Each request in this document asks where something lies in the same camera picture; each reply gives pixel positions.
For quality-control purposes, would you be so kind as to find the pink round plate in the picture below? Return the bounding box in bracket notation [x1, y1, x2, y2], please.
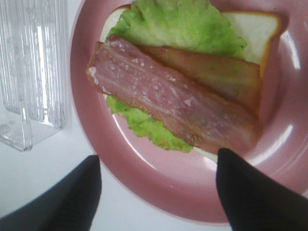
[70, 0, 308, 224]

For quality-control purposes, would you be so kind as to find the bread slice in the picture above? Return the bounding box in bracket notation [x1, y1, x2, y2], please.
[100, 3, 282, 164]

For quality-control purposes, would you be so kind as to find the bacon strip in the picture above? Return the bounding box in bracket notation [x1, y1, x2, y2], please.
[138, 45, 262, 114]
[86, 35, 262, 154]

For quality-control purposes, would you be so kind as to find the clear left plastic tray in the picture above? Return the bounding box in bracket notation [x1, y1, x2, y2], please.
[0, 0, 68, 151]

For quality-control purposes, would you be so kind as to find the green lettuce leaf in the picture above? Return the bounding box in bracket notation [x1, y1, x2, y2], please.
[101, 0, 247, 153]

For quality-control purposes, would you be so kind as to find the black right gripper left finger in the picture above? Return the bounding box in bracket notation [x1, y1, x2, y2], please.
[0, 155, 102, 231]

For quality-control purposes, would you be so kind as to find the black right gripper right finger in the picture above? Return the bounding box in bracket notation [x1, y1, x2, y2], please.
[216, 148, 308, 231]

